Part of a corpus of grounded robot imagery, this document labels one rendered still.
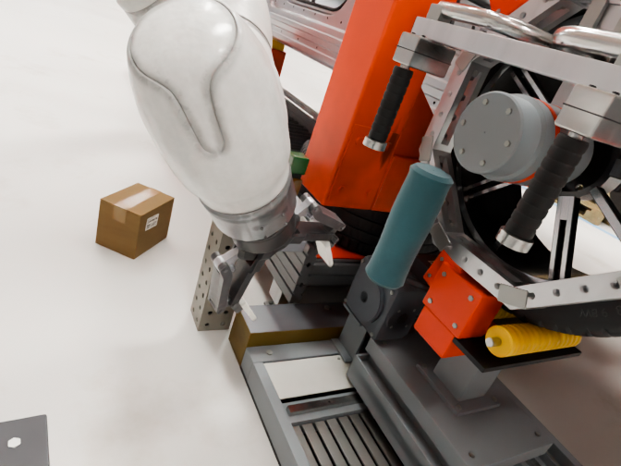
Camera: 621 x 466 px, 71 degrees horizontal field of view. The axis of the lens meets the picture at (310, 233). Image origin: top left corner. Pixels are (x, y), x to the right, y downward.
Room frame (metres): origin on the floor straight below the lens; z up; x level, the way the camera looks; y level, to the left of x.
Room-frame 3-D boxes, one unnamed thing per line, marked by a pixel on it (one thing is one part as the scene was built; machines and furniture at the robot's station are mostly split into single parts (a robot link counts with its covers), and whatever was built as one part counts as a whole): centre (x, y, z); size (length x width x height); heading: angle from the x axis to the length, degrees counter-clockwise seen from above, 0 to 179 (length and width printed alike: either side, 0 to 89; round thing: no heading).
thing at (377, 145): (0.83, -0.06, 0.83); 0.04 x 0.04 x 0.16
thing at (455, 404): (0.92, -0.49, 0.32); 0.40 x 0.30 x 0.28; 35
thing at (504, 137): (0.78, -0.29, 0.85); 0.21 x 0.14 x 0.14; 125
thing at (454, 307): (0.84, -0.38, 0.48); 0.16 x 0.12 x 0.17; 125
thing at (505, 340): (0.78, -0.50, 0.51); 0.29 x 0.06 x 0.06; 125
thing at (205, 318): (1.11, 0.21, 0.21); 0.10 x 0.10 x 0.42; 35
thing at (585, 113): (0.56, -0.28, 0.93); 0.09 x 0.05 x 0.05; 125
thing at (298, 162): (0.92, 0.08, 0.64); 0.04 x 0.04 x 0.04; 35
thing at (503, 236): (0.55, -0.25, 0.83); 0.04 x 0.04 x 0.16
